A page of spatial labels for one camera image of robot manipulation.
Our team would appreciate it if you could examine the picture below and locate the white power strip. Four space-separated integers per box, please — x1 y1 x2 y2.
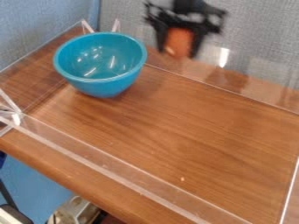
47 195 99 224

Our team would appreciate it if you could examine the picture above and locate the brown toy mushroom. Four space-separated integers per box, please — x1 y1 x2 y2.
164 28 194 59

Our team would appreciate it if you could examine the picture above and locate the blue bowl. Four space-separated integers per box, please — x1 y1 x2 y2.
52 32 147 98

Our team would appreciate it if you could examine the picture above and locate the clear acrylic barrier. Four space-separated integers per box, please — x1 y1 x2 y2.
0 22 299 224

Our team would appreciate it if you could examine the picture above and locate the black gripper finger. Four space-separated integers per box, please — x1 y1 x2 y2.
154 20 168 52
190 25 208 58

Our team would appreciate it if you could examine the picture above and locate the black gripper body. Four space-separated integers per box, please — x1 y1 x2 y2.
144 0 227 32

